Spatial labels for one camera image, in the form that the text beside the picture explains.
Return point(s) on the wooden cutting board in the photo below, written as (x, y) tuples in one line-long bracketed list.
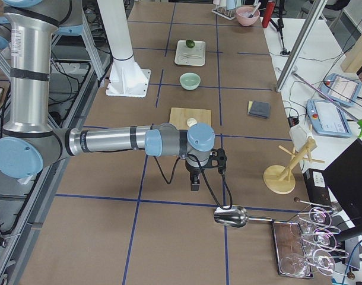
[(178, 116)]

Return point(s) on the red bottle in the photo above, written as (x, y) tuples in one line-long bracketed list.
[(268, 13)]

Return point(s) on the light green bowl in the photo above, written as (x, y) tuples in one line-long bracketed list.
[(190, 81)]

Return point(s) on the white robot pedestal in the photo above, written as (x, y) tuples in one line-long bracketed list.
[(126, 77)]

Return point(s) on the pink bowl with ice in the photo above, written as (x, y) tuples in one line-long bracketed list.
[(246, 16)]

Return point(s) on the wine glass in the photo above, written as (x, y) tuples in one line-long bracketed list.
[(316, 218)]

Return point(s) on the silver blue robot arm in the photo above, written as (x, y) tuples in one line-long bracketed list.
[(29, 144)]

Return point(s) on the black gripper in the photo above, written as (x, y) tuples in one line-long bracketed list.
[(193, 171)]

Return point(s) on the black tripod stick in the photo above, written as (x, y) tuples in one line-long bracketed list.
[(279, 25)]

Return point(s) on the dark grey sponge cloth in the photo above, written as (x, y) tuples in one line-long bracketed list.
[(258, 109)]

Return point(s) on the teach pendant near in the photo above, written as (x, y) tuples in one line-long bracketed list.
[(327, 119)]

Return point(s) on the teach pendant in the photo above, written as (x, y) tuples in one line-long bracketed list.
[(341, 89), (327, 119)]

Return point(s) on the metal grabber stick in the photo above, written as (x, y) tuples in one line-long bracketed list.
[(337, 105)]

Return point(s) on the white rectangular tray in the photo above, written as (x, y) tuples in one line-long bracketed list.
[(198, 49)]

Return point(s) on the wooden mug tree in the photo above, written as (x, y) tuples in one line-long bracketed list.
[(279, 179)]

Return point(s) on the teach pendant far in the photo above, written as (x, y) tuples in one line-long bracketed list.
[(341, 89)]

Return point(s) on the aluminium frame post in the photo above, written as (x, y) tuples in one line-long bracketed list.
[(306, 29)]

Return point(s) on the wooden glass tray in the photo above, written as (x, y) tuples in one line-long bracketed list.
[(289, 250)]

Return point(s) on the black monitor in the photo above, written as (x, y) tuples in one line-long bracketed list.
[(344, 178)]

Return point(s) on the metal scoop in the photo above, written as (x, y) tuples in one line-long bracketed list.
[(236, 216)]

